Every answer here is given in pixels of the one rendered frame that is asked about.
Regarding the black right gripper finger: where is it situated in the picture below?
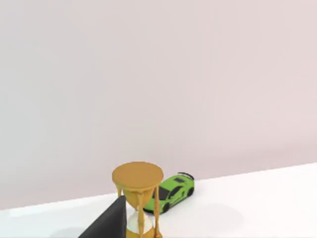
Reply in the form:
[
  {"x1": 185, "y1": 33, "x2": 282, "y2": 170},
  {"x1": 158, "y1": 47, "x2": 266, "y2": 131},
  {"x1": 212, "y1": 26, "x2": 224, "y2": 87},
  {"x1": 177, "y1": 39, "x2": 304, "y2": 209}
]
[{"x1": 78, "y1": 195, "x2": 128, "y2": 238}]

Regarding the golden hourglass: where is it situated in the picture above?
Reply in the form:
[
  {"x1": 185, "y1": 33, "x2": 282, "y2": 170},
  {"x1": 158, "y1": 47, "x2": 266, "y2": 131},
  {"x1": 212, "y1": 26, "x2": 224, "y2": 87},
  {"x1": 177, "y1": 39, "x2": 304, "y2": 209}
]
[{"x1": 111, "y1": 161, "x2": 164, "y2": 238}]

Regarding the green toy sports car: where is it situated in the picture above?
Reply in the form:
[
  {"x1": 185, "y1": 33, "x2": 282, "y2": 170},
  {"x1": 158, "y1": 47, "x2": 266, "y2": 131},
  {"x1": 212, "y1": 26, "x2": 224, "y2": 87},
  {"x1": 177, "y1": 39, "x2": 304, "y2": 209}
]
[{"x1": 143, "y1": 172, "x2": 195, "y2": 215}]

